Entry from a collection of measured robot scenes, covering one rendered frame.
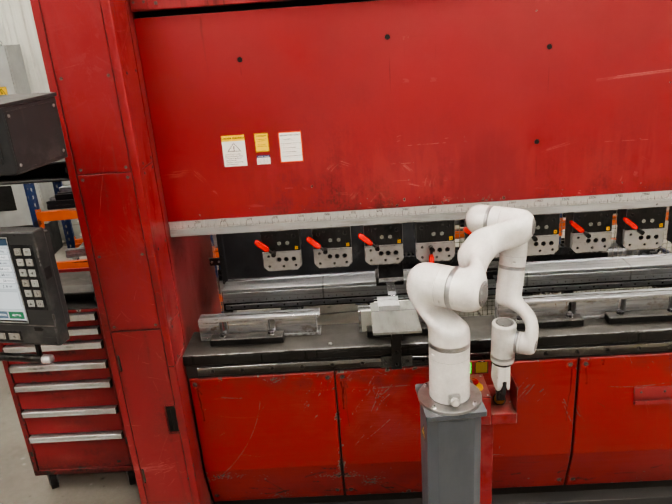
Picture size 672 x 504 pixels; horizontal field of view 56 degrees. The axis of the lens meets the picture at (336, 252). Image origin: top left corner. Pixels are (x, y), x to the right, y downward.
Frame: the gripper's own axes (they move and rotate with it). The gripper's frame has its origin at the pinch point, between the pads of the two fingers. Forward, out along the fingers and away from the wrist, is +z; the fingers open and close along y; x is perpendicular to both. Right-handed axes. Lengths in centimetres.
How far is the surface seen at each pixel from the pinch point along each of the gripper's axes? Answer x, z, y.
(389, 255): -37, -44, -34
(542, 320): 22.6, -13.4, -28.2
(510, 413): 2.5, 4.0, 5.8
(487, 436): -4.5, 17.8, 1.9
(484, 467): -5.5, 32.1, 3.1
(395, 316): -36.5, -23.5, -21.0
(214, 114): -98, -102, -39
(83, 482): -194, 79, -47
